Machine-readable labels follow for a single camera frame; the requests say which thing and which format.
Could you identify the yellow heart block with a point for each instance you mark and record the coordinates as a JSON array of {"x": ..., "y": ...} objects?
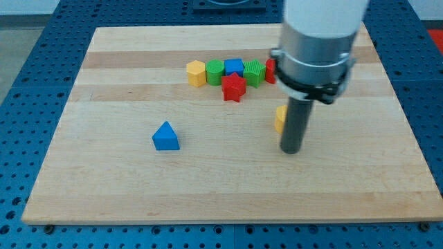
[{"x": 280, "y": 117}]

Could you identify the red block behind arm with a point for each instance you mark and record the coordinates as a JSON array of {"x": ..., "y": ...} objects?
[{"x": 270, "y": 71}]

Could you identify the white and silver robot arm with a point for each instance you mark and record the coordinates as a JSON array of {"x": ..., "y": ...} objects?
[{"x": 313, "y": 60}]

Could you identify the red star block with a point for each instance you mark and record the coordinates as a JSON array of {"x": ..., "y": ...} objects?
[{"x": 233, "y": 87}]

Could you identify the green ribbed star block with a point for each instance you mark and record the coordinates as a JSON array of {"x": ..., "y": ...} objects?
[{"x": 254, "y": 72}]

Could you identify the green cylinder block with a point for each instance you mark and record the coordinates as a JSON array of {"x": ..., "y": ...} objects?
[{"x": 214, "y": 72}]

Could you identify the wooden board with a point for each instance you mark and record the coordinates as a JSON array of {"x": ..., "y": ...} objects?
[{"x": 359, "y": 161}]

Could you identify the blue triangle block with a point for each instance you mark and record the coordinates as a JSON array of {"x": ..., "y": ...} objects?
[{"x": 165, "y": 138}]

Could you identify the yellow hexagon block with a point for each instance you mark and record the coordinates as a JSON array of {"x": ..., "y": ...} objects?
[{"x": 196, "y": 72}]

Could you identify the blue cube block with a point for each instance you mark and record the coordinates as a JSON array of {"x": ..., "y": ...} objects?
[{"x": 234, "y": 66}]

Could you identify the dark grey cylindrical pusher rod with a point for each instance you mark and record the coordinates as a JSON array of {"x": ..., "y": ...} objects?
[{"x": 295, "y": 125}]

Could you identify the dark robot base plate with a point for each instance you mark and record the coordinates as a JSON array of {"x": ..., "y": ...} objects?
[{"x": 209, "y": 5}]

